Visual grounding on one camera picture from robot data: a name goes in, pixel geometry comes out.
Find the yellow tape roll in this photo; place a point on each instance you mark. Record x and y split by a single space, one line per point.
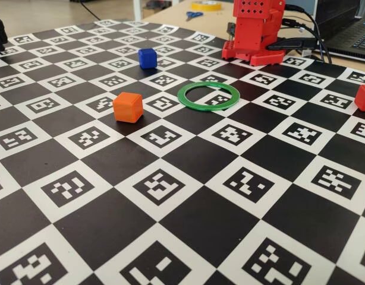
206 9

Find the black laptop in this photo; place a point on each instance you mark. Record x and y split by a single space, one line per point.
349 35

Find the black white marker checkerboard mat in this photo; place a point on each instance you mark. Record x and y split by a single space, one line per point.
182 207

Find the orange cube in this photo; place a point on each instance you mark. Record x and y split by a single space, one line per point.
127 107

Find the red robot arm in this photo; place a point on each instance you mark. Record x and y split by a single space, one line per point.
251 29

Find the blue cube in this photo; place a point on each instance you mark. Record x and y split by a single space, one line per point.
147 58

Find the white post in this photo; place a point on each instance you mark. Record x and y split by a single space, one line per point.
138 9

